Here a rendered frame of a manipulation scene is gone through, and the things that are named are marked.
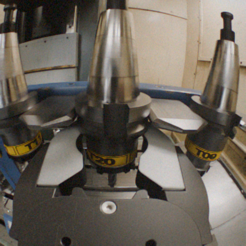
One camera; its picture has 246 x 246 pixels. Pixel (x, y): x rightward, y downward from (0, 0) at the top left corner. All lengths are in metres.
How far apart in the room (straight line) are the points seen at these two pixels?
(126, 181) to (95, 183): 0.10
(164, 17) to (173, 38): 0.19
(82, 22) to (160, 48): 0.64
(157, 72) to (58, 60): 0.75
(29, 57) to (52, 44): 0.16
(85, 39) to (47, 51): 0.20
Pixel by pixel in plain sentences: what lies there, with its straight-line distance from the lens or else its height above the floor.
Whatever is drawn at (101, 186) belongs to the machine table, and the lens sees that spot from 0.43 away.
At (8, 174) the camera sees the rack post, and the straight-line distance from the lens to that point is 0.37.
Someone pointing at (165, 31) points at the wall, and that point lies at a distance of 1.14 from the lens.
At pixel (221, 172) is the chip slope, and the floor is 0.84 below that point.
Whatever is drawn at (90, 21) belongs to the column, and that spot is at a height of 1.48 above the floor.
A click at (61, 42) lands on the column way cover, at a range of 0.70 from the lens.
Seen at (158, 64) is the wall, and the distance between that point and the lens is 1.08.
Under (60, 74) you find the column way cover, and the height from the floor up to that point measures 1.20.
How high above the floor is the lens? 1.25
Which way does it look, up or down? 27 degrees down
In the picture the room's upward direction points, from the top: 3 degrees clockwise
